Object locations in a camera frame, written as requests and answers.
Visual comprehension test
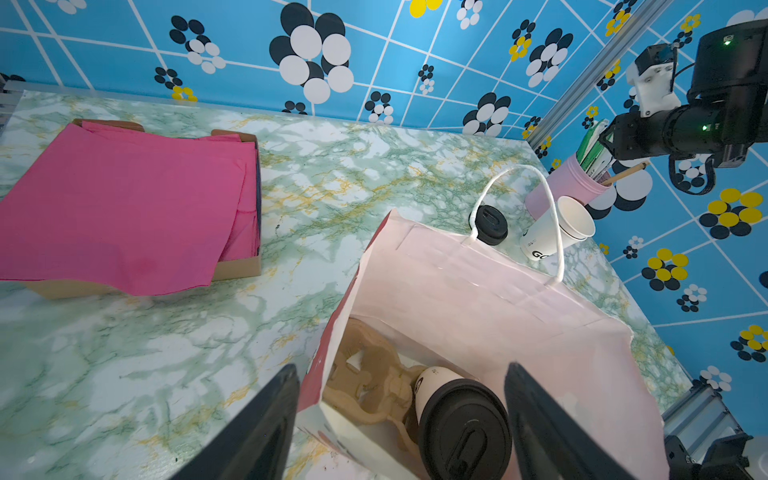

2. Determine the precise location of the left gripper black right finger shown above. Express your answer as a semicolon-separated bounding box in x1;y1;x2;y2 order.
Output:
504;362;632;480

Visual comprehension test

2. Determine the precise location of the pink straw holder cup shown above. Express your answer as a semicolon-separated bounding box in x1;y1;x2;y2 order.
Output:
525;154;609;220

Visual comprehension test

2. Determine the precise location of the pink napkin stack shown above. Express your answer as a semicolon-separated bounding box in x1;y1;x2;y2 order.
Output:
1;120;254;296

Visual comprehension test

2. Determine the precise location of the single brown pulp carrier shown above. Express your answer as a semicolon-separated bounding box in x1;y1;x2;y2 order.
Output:
323;318;425;456

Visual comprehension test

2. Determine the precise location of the white paper cup stack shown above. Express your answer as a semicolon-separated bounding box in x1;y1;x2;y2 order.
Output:
521;196;596;260

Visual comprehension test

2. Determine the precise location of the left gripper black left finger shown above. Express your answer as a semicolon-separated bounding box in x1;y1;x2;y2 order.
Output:
173;364;300;479

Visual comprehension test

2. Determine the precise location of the brown cardboard napkin tray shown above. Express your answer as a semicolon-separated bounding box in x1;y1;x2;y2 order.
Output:
21;129;262;299

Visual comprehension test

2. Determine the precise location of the right aluminium corner post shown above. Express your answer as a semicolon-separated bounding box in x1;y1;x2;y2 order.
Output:
528;0;673;148

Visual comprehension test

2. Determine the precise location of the single white paper cup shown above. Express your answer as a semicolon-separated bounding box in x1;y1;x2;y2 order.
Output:
414;366;462;420

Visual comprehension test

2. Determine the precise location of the single black coffee lid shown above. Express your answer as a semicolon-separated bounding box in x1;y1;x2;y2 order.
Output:
418;390;512;480

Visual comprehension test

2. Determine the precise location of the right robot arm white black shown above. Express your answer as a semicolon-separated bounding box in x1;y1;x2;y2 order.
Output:
599;19;767;168

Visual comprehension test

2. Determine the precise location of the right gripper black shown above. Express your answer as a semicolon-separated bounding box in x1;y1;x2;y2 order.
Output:
599;112;666;160

